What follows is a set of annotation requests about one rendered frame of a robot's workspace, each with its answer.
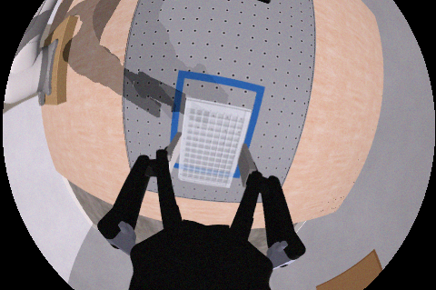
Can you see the blue rectangular tape outline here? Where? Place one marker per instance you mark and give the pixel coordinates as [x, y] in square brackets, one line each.
[218, 80]

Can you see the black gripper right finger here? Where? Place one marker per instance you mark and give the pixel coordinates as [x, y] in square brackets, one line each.
[284, 244]

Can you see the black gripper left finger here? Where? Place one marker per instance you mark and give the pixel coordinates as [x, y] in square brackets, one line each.
[118, 225]

